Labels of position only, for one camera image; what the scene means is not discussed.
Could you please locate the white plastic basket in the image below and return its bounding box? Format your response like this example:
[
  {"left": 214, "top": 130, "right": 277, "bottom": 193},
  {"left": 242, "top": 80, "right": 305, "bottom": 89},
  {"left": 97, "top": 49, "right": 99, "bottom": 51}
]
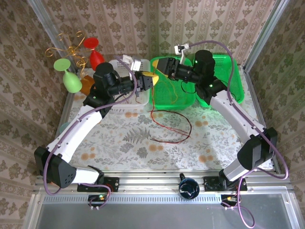
[{"left": 108, "top": 59, "right": 152, "bottom": 113}]

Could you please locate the amber rack base block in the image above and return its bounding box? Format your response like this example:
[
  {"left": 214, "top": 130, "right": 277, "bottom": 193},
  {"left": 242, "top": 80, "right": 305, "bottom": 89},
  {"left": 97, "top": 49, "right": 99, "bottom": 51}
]
[{"left": 80, "top": 75, "right": 96, "bottom": 95}]

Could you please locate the green plastic basket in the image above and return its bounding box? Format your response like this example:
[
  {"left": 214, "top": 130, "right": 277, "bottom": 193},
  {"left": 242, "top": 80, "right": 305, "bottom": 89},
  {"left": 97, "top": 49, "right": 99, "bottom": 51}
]
[
  {"left": 190, "top": 53, "right": 245, "bottom": 108},
  {"left": 149, "top": 56, "right": 197, "bottom": 112}
]

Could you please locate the red wine glass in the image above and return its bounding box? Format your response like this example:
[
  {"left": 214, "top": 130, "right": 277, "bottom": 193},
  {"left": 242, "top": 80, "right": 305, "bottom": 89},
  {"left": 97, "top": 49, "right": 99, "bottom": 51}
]
[{"left": 83, "top": 37, "right": 106, "bottom": 72}]

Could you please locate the green wine glass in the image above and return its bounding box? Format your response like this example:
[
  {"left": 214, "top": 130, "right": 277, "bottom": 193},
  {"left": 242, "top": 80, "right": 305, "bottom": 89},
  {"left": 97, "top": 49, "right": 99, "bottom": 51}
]
[{"left": 53, "top": 58, "right": 83, "bottom": 94}]

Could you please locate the floral tablecloth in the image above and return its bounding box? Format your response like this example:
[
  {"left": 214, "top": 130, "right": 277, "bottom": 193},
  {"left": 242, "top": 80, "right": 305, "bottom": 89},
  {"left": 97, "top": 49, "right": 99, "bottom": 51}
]
[{"left": 56, "top": 68, "right": 275, "bottom": 171}]

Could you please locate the dark blue mug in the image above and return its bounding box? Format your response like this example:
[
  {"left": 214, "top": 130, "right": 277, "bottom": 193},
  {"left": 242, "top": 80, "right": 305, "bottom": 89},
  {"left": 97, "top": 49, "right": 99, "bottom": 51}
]
[{"left": 178, "top": 173, "right": 200, "bottom": 200}]

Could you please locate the small circuit board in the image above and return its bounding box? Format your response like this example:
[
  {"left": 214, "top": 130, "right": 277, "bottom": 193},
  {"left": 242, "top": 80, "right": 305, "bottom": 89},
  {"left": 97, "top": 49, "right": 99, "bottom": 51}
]
[
  {"left": 220, "top": 194, "right": 240, "bottom": 208},
  {"left": 87, "top": 194, "right": 108, "bottom": 208}
]

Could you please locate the grey metal panel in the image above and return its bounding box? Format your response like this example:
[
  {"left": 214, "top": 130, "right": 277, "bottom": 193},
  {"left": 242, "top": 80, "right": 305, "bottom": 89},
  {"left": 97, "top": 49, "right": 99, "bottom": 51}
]
[{"left": 23, "top": 193, "right": 301, "bottom": 229}]

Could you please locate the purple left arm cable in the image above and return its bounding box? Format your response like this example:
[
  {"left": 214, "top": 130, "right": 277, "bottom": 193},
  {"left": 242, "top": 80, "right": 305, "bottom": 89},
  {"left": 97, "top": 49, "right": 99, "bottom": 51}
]
[{"left": 42, "top": 55, "right": 138, "bottom": 210}]

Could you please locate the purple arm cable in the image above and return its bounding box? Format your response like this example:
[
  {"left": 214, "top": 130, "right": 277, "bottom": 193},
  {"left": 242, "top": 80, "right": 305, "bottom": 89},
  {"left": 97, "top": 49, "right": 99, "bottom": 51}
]
[
  {"left": 189, "top": 40, "right": 289, "bottom": 229},
  {"left": 42, "top": 55, "right": 138, "bottom": 210}
]

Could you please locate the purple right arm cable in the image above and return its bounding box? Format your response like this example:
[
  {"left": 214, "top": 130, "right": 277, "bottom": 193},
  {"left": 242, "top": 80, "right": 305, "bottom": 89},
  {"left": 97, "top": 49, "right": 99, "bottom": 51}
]
[{"left": 189, "top": 40, "right": 289, "bottom": 229}]

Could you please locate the gold wire glass rack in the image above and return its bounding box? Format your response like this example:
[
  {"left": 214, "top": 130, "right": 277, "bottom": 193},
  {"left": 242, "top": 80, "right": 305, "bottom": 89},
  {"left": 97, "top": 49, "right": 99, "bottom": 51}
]
[{"left": 45, "top": 31, "right": 88, "bottom": 79}]

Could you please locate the aluminium frame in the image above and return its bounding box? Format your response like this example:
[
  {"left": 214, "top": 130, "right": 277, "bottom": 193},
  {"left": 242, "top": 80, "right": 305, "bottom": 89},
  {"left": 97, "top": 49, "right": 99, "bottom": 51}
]
[{"left": 26, "top": 0, "right": 295, "bottom": 194}]

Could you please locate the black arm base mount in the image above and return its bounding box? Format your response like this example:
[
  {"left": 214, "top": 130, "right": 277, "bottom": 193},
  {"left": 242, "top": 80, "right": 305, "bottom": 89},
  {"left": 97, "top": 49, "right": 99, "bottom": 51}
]
[
  {"left": 203, "top": 176, "right": 248, "bottom": 191},
  {"left": 77, "top": 177, "right": 120, "bottom": 193}
]

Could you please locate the grey slotted cable duct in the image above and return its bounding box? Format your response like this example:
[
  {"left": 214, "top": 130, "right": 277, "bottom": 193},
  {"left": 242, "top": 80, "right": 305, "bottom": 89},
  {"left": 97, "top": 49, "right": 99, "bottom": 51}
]
[{"left": 41, "top": 194, "right": 224, "bottom": 204}]

